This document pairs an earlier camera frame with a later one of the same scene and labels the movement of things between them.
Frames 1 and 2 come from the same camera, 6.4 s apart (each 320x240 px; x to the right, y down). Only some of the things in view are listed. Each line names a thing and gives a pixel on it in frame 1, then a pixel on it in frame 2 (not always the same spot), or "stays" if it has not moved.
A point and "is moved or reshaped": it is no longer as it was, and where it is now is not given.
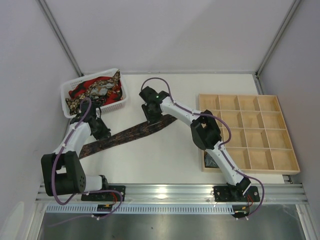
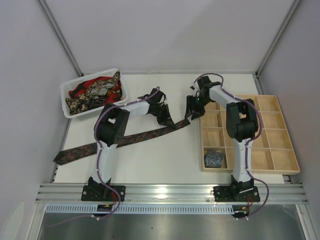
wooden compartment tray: [260, 142] stays
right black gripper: [152, 116] to [194, 107]
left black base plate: [106, 196] stays
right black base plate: [235, 194] stays
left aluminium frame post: [46, 11] stays
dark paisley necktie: [124, 133] is moved or reshaped
